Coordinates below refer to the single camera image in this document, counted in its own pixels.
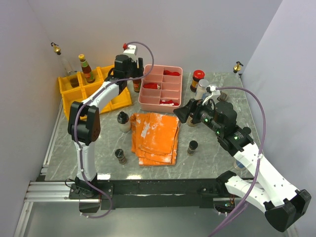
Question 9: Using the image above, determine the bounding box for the red sock top compartment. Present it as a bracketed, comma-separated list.
[163, 70, 181, 76]

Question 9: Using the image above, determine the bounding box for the yellow plastic bin organizer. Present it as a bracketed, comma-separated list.
[57, 62, 132, 121]

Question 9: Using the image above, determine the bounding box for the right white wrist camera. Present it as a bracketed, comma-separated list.
[202, 85, 221, 105]

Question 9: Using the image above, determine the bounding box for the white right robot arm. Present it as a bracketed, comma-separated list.
[174, 99, 312, 232]

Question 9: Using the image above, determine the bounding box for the brass clamp wall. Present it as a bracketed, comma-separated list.
[51, 42, 61, 55]
[233, 61, 244, 74]

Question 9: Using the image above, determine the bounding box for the silver lid glass jar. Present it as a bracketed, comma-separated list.
[195, 79, 209, 100]

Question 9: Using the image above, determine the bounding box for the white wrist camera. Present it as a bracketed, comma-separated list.
[202, 85, 221, 105]
[123, 43, 137, 62]

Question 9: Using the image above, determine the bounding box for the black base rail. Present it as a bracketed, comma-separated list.
[69, 178, 231, 213]

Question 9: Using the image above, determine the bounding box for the dark spice shaker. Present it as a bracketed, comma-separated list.
[115, 149, 127, 165]

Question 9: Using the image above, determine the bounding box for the sauce bottle green label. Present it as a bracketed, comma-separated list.
[79, 54, 95, 83]

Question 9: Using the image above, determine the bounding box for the red white sock bottom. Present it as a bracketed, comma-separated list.
[159, 99, 180, 107]

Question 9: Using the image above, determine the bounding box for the brown spice jar under gripper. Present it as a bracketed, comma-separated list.
[186, 113, 197, 127]

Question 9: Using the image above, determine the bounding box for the red sock middle compartment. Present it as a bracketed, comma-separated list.
[143, 82, 160, 89]

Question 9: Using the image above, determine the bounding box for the dark brown jar back right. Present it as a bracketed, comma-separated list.
[217, 91, 228, 102]

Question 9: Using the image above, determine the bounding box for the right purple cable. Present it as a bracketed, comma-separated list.
[208, 86, 266, 237]

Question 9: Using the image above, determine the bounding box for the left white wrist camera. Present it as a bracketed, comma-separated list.
[123, 43, 137, 62]

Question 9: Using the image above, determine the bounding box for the orange tie-dye cloth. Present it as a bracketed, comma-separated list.
[130, 113, 180, 166]

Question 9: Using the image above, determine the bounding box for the brass clamp right wall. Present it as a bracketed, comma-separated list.
[233, 61, 244, 74]

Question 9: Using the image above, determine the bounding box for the pink divided tray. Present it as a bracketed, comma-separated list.
[138, 64, 183, 114]

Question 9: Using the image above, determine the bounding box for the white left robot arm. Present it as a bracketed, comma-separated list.
[68, 54, 144, 198]

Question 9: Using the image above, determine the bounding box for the sauce bottle yellow cap back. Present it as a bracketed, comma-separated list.
[133, 79, 142, 93]

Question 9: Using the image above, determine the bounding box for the red sock compartment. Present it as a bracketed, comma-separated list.
[143, 82, 160, 89]
[163, 70, 181, 76]

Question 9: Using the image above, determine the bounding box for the purple cable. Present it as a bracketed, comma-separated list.
[74, 40, 155, 219]
[208, 86, 266, 237]

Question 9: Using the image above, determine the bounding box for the dark spice jar right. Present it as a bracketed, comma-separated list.
[187, 140, 198, 156]

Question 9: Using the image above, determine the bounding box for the red lid sauce jar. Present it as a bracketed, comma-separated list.
[190, 70, 205, 92]

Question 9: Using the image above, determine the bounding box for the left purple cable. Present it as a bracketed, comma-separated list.
[74, 40, 155, 219]

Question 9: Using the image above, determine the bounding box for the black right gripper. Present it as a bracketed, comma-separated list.
[173, 97, 223, 134]

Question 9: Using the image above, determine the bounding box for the brass clamp left wall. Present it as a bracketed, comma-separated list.
[51, 42, 61, 55]

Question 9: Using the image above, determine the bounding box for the aluminium frame rail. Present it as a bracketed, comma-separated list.
[23, 103, 79, 203]

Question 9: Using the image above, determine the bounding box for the white bottle black cap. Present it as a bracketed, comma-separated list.
[117, 111, 131, 132]

